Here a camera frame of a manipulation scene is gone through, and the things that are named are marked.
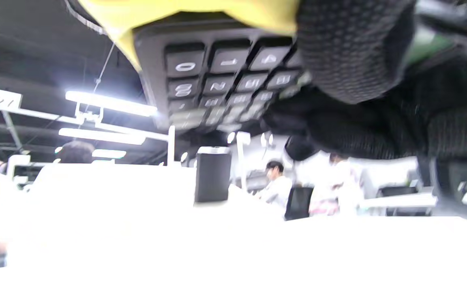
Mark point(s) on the person's right hand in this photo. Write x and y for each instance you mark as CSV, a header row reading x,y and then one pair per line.
x,y
420,117

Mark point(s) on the person's left hand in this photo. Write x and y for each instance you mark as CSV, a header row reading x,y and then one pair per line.
x,y
355,48

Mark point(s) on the black calculator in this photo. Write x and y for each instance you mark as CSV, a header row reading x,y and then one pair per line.
x,y
217,73

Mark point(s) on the black remote control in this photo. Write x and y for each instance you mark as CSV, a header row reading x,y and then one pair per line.
x,y
213,178

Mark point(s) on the yellow cleaning cloth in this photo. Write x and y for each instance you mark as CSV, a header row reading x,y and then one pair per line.
x,y
156,12

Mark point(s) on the black office chair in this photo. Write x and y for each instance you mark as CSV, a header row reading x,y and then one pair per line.
x,y
299,202
397,190

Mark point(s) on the white work table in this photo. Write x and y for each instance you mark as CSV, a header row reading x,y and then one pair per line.
x,y
399,200

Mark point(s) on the ceiling light strip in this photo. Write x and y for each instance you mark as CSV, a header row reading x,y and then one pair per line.
x,y
101,136
112,103

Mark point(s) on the white plastic organizer basket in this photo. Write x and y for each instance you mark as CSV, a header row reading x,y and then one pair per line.
x,y
116,194

